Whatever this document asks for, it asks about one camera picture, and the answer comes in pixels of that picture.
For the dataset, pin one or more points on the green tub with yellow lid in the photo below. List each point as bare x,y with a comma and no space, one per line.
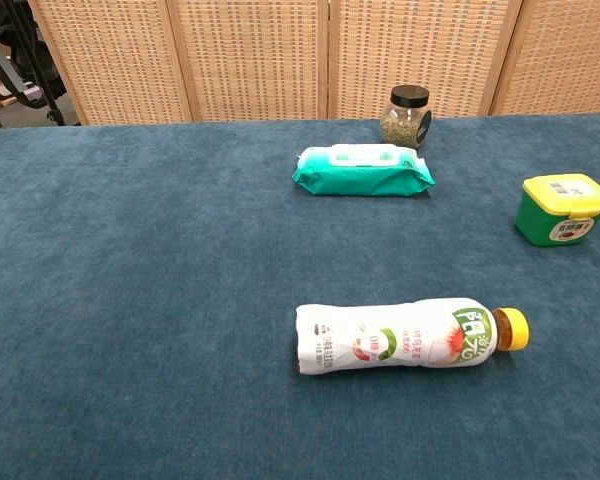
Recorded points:
555,220

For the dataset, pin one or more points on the teal wet wipes pack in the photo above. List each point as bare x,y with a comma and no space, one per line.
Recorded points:
365,177

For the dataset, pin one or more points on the white labelled tea bottle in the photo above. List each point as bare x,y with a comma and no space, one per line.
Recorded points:
380,340

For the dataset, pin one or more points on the blue velvet tablecloth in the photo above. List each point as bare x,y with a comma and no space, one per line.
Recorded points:
180,300

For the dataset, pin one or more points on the glass spice jar black lid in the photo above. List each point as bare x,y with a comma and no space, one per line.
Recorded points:
405,122

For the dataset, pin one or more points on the woven rattan folding screen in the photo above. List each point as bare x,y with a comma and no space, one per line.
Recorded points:
260,55

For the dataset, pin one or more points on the black metal stand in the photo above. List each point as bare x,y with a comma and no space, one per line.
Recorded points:
27,60

